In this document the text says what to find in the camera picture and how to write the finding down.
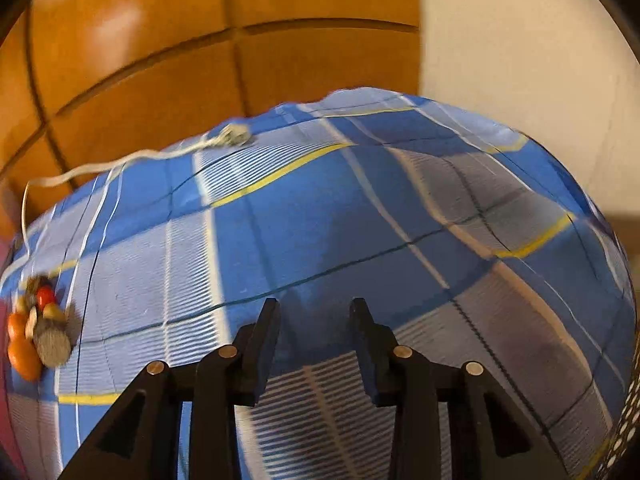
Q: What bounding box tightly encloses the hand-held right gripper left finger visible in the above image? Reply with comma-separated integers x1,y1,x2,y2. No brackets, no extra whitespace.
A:
59,298,281,480

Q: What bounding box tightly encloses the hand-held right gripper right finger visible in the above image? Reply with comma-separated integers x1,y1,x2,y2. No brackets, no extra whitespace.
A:
349,298,568,480

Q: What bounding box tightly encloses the blue plaid tablecloth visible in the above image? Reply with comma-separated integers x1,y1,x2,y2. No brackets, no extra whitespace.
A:
0,87,638,480

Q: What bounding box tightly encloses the kiwi half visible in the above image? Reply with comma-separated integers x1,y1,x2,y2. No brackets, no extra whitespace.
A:
32,320,73,367

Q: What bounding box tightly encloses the orange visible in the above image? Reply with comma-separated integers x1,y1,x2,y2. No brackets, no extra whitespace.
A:
7,312,43,382

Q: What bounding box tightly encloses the dark dotted cloth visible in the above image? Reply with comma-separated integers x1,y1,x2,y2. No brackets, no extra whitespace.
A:
602,395,640,480

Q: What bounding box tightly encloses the white power cable with plug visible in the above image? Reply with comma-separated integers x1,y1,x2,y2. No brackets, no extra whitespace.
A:
20,122,253,261

